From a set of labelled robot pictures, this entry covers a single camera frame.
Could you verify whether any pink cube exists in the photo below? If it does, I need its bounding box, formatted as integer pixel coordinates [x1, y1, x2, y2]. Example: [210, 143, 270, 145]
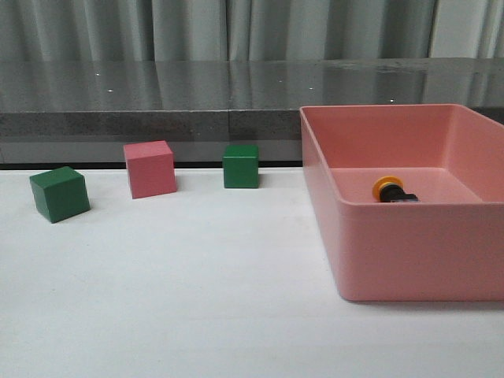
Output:
[123, 140, 177, 199]

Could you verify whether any yellow push button switch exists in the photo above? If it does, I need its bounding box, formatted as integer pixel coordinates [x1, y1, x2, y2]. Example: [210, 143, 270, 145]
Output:
[372, 176, 419, 203]

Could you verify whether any right green cube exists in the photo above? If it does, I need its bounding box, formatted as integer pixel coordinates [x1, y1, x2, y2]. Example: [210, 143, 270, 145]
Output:
[222, 145, 259, 188]

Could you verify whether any left green cube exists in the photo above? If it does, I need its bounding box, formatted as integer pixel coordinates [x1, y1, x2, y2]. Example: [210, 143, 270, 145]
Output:
[29, 166, 91, 224]

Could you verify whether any green cube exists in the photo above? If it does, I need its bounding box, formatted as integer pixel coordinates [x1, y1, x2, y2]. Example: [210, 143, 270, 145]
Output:
[29, 166, 91, 224]
[222, 145, 259, 188]

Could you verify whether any grey curtain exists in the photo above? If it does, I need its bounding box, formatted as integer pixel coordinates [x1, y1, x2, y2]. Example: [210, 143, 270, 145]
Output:
[1, 1, 503, 61]

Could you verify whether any grey stone counter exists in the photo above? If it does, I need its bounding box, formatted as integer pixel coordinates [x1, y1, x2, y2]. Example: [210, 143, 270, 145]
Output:
[1, 58, 503, 168]

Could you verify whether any pink plastic bin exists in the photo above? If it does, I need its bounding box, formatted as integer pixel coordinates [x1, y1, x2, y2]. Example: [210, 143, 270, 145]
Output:
[300, 104, 503, 301]

